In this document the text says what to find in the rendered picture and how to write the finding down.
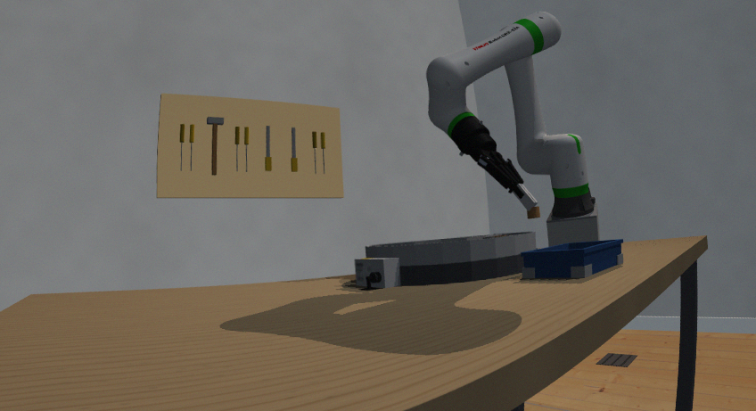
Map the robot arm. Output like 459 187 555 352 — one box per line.
426 12 596 218

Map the blue plastic crate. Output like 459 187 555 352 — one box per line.
521 239 623 278

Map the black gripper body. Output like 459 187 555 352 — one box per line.
467 133 497 165

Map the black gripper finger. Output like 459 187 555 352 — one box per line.
477 151 535 211
496 152 538 207

